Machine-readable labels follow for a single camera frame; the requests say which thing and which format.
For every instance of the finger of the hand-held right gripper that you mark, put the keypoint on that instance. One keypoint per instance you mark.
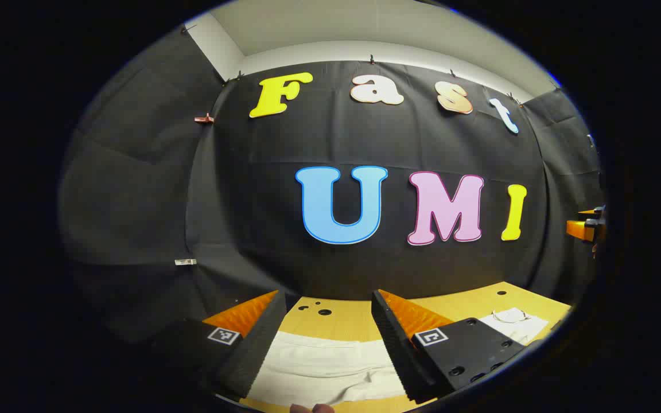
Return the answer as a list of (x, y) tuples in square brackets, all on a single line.
[(593, 212), (580, 229)]

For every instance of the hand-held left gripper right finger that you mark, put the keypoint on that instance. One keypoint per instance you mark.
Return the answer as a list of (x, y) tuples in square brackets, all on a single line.
[(396, 344)]

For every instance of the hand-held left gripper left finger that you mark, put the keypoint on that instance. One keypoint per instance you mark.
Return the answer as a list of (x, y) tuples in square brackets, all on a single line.
[(261, 344)]

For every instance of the white jeans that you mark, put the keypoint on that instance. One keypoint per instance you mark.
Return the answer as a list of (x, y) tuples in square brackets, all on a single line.
[(325, 367)]

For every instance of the white clip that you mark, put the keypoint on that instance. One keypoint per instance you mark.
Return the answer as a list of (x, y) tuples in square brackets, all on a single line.
[(185, 262)]

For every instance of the black backdrop cloth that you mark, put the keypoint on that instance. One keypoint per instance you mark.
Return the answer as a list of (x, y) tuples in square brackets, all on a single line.
[(250, 201)]

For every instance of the copper clip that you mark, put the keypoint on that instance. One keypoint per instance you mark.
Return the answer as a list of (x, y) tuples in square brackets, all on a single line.
[(204, 119)]

